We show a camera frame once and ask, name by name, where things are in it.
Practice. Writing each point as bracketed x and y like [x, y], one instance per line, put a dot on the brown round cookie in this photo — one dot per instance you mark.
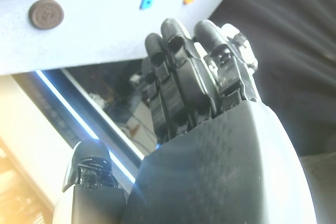
[46, 13]

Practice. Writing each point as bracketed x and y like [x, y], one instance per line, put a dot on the white cabinet with light strip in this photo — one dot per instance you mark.
[60, 98]

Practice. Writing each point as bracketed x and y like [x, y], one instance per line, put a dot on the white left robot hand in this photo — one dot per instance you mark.
[210, 169]

